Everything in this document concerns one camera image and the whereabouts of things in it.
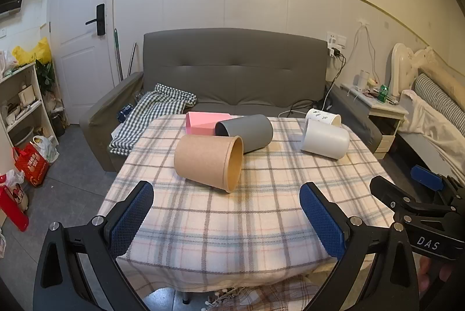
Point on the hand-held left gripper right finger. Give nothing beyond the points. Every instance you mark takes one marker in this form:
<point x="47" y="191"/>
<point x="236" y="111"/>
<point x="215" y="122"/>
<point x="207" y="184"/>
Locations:
<point x="323" y="220"/>

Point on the red paper bag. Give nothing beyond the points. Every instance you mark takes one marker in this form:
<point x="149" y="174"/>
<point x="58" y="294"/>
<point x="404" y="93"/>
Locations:
<point x="31" y="165"/>

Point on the yellow plastic bag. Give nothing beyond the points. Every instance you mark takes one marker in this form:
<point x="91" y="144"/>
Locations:
<point x="38" y="51"/>

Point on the white plastic bag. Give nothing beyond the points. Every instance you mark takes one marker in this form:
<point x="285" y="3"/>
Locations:
<point x="45" y="149"/>

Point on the dark grey cup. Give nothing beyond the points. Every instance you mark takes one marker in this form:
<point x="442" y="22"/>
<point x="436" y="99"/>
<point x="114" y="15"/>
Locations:
<point x="254" y="133"/>

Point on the person's right hand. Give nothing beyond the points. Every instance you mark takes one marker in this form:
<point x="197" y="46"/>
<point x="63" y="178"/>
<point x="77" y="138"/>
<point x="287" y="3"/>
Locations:
<point x="441" y="273"/>

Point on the plaid tablecloth table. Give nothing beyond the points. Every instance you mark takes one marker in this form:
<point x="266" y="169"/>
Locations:
<point x="218" y="220"/>

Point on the metal pole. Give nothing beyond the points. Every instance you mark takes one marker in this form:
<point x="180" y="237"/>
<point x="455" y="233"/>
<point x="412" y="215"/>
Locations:
<point x="132" y="58"/>

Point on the white door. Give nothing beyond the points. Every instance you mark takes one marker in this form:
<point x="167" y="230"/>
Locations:
<point x="80" y="60"/>

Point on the green checked cloth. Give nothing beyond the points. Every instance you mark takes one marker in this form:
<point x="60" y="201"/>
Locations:
<point x="152" y="107"/>

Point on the brown paper cup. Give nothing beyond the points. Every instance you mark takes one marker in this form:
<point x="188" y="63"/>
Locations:
<point x="203" y="160"/>

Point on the blue packet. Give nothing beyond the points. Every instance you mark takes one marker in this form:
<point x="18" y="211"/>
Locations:
<point x="126" y="112"/>

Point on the grey sofa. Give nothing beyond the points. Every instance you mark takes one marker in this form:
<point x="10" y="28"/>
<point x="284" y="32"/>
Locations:
<point x="232" y="71"/>

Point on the white printed paper cup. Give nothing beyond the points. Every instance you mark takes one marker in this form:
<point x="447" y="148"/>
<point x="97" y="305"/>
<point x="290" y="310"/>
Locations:
<point x="319" y="116"/>

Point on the green bottle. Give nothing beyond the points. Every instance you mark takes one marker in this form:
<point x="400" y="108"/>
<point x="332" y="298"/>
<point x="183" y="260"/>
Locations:
<point x="383" y="93"/>

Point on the checked pillow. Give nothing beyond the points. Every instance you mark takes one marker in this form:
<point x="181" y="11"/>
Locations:
<point x="436" y="96"/>

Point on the plain white cup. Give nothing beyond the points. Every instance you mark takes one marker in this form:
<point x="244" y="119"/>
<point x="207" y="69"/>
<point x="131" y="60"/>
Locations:
<point x="323" y="140"/>

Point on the white bed blanket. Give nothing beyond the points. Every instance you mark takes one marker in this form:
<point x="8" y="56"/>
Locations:
<point x="432" y="125"/>

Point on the white shelf unit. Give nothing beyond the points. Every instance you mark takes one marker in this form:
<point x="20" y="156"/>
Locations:
<point x="36" y="93"/>

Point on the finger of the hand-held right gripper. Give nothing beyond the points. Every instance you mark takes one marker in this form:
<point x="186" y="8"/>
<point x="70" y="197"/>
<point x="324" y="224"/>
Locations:
<point x="427" y="177"/>
<point x="388" y="194"/>

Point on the pink box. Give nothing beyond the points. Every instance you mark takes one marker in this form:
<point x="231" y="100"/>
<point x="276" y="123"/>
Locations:
<point x="201" y="122"/>

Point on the black charger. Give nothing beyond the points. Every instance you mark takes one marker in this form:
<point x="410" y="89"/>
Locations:
<point x="336" y="52"/>

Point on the cream nightstand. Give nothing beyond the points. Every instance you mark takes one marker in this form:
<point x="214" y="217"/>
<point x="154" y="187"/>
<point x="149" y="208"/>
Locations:
<point x="385" y="114"/>

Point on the white wall socket panel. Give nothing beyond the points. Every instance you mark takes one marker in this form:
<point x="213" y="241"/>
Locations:
<point x="336" y="39"/>

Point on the green plant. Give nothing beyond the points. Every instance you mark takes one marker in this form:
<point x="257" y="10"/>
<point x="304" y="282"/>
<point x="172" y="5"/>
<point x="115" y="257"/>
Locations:
<point x="46" y="76"/>

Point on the black bin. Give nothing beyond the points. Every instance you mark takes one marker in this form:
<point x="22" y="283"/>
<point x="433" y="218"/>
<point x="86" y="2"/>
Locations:
<point x="58" y="124"/>

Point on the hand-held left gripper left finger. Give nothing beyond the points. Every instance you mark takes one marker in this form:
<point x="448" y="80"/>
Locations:
<point x="130" y="220"/>

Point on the cream bed headboard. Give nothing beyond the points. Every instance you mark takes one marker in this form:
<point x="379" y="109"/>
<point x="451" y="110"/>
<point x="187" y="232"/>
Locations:
<point x="401" y="64"/>

